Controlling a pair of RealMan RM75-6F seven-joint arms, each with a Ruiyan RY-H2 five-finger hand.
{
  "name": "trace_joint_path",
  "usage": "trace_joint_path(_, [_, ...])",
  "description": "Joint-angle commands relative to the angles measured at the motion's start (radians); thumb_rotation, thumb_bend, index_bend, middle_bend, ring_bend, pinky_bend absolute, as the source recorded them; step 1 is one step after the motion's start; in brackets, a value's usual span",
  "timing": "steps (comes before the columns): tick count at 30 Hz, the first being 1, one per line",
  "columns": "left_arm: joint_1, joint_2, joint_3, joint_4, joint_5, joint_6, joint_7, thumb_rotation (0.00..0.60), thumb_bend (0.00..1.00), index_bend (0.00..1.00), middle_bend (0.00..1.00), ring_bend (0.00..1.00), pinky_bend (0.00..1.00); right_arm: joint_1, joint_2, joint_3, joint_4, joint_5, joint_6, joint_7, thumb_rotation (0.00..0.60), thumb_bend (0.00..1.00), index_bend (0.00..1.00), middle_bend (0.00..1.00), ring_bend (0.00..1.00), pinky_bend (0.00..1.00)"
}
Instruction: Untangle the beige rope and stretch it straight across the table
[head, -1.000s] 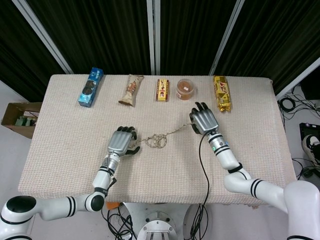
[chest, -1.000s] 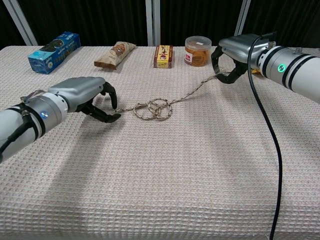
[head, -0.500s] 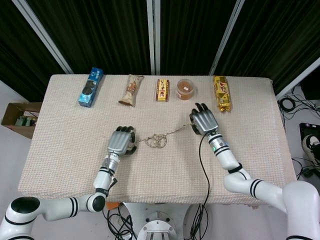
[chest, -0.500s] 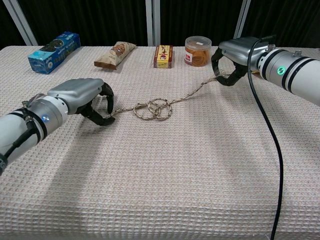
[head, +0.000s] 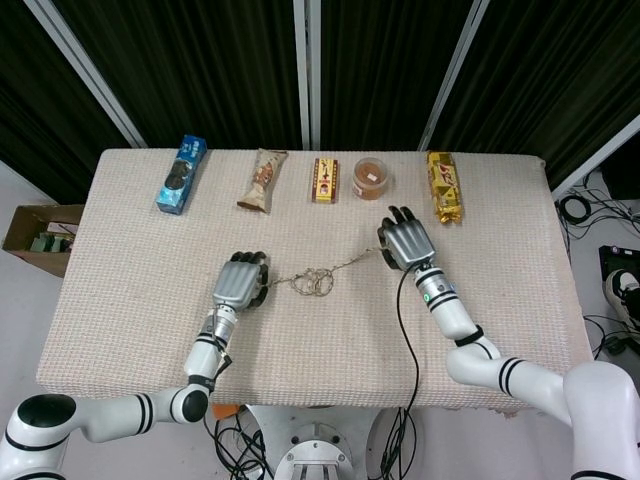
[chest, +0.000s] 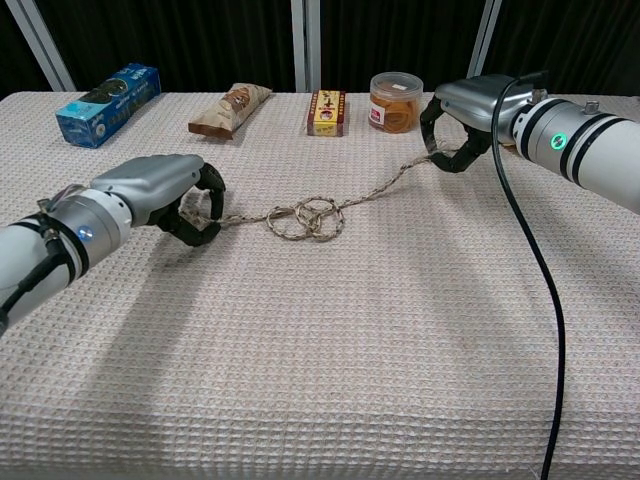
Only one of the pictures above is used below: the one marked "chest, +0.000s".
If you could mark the clear plastic cookie jar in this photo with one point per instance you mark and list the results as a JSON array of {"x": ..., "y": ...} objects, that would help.
[{"x": 392, "y": 102}]

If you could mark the brown white snack bag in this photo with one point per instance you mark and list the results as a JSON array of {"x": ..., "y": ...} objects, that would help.
[{"x": 231, "y": 111}]

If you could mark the white leaning frame post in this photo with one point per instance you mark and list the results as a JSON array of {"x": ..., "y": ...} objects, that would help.
[{"x": 487, "y": 30}]

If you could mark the beige waffle tablecloth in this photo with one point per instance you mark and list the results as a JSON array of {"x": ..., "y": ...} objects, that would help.
[{"x": 320, "y": 350}]

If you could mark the yellow red small box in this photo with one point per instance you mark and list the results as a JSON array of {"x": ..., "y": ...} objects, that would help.
[{"x": 326, "y": 114}]

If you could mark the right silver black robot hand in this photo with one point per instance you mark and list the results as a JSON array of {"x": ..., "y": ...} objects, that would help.
[{"x": 475, "y": 102}]

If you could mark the black curtain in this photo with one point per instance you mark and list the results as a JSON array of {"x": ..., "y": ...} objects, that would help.
[{"x": 190, "y": 40}]

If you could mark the white slanted frame post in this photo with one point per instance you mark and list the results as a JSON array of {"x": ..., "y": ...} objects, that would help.
[{"x": 42, "y": 47}]

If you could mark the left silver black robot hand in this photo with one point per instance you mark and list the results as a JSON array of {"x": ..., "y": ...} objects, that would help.
[{"x": 150, "y": 182}]

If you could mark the white upright frame post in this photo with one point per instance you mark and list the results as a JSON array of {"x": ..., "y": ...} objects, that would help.
[{"x": 305, "y": 45}]

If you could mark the blue rectangular box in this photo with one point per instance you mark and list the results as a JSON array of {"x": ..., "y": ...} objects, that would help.
[{"x": 107, "y": 107}]

